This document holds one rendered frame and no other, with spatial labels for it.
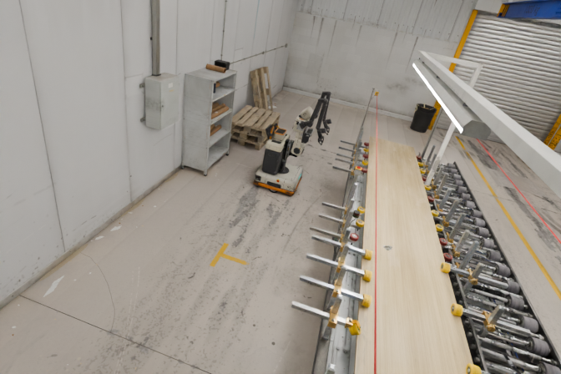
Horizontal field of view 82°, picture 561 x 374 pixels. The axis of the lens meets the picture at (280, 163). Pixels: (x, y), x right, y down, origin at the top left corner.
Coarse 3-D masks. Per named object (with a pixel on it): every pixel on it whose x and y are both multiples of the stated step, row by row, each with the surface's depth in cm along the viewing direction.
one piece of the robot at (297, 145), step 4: (296, 120) 465; (300, 120) 464; (304, 120) 464; (308, 120) 476; (296, 124) 468; (292, 128) 480; (304, 128) 467; (296, 132) 481; (300, 132) 477; (304, 132) 476; (296, 136) 483; (300, 136) 481; (296, 140) 481; (300, 140) 481; (292, 144) 511; (296, 144) 484; (300, 144) 482; (304, 144) 494; (292, 148) 488; (296, 148) 486; (300, 148) 484; (292, 152) 491; (296, 152) 488; (300, 152) 487
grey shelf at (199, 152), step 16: (192, 80) 455; (208, 80) 449; (224, 80) 537; (192, 96) 465; (208, 96) 458; (224, 96) 549; (192, 112) 476; (192, 128) 487; (208, 128) 479; (224, 128) 571; (192, 144) 499; (208, 144) 492; (224, 144) 588; (192, 160) 511; (208, 160) 535
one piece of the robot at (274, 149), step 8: (272, 128) 481; (272, 136) 498; (288, 136) 512; (272, 144) 477; (280, 144) 476; (272, 152) 482; (280, 152) 484; (264, 160) 492; (272, 160) 488; (280, 160) 501; (264, 168) 497; (272, 168) 493; (280, 168) 512
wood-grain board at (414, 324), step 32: (384, 160) 467; (416, 160) 488; (384, 192) 383; (416, 192) 397; (384, 224) 324; (416, 224) 334; (384, 256) 280; (416, 256) 288; (384, 288) 247; (416, 288) 253; (448, 288) 259; (384, 320) 222; (416, 320) 226; (448, 320) 231; (384, 352) 200; (416, 352) 204; (448, 352) 208
